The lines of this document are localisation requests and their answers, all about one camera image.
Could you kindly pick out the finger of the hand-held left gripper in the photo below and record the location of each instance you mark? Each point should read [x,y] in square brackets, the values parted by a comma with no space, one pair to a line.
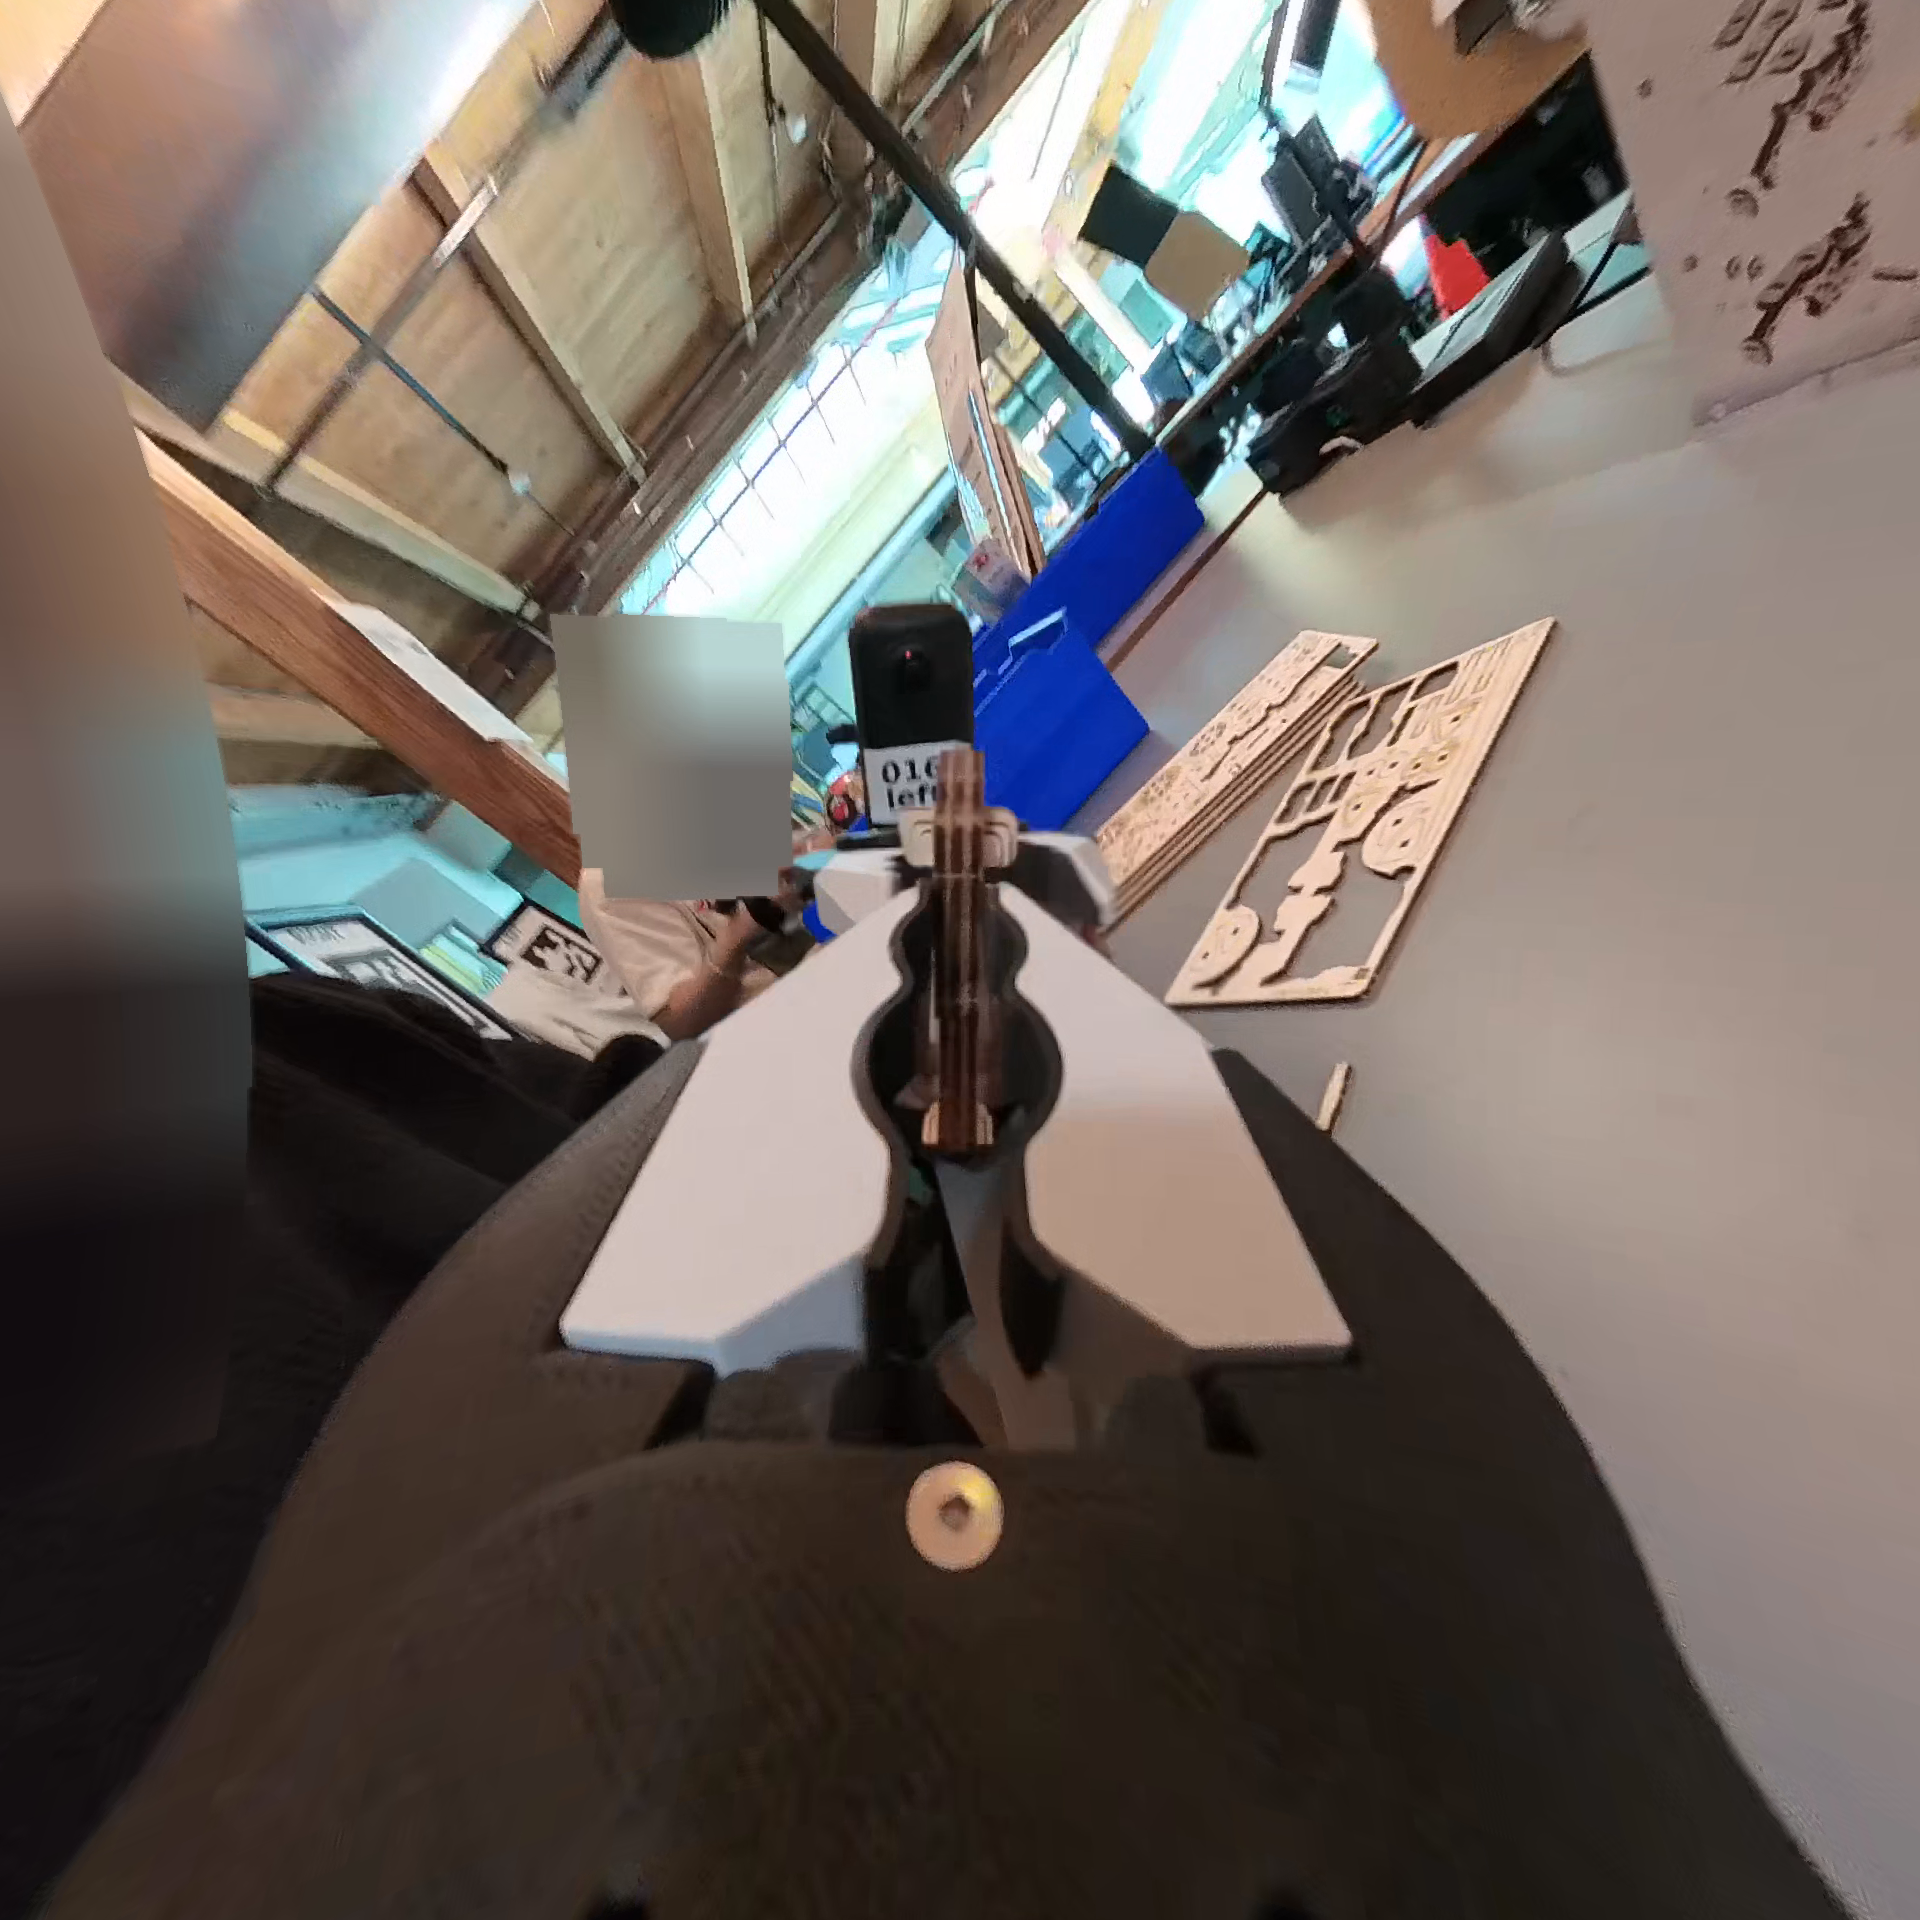
[861,893]
[1068,873]

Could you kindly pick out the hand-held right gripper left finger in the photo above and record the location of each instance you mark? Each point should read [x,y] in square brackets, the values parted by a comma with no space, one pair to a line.
[749,1201]

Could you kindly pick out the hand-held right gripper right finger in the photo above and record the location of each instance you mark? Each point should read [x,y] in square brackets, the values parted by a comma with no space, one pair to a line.
[1184,1201]

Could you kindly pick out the wooden puzzle model piece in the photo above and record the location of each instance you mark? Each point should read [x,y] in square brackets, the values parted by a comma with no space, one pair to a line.
[956,930]

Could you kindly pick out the grey desk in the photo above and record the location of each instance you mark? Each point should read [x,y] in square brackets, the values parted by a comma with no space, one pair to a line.
[1650,1049]

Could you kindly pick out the blue plastic box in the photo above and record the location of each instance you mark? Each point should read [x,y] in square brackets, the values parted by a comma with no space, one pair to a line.
[1066,735]
[1124,539]

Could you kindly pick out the stack of wooden sheets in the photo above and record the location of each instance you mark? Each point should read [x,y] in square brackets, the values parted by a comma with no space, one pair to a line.
[1200,795]

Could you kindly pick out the small wooden stick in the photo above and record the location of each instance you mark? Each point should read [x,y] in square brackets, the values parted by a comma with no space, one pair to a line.
[1332,1095]

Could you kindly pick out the standing wooden board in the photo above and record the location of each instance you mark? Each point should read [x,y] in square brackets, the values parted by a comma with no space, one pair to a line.
[973,405]

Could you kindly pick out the person's black sweater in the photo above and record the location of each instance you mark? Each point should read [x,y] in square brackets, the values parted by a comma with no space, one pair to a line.
[389,1109]

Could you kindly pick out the black metal pole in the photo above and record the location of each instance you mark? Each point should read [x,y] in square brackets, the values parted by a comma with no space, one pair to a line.
[961,210]

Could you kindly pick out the wooden sheet with large cutouts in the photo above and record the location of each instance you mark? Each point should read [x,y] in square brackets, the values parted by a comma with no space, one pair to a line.
[1506,681]

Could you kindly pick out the black equipment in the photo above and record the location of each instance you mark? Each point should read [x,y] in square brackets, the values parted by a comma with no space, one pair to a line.
[1328,413]

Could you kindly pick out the wooden beam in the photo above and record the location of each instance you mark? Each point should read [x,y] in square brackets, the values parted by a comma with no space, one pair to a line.
[346,661]

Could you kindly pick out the black monitor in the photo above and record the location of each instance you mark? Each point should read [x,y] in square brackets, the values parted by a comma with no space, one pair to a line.
[1312,173]

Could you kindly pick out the small red object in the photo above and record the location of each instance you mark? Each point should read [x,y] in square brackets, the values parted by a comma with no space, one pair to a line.
[1451,269]

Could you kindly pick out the black laptop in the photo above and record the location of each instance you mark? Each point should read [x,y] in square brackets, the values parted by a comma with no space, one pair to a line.
[1499,322]

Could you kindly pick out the cardboard box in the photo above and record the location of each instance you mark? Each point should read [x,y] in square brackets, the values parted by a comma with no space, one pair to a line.
[1471,66]

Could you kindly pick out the finely cut wooden sheet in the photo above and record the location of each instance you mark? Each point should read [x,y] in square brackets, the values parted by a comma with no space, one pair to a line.
[1695,194]

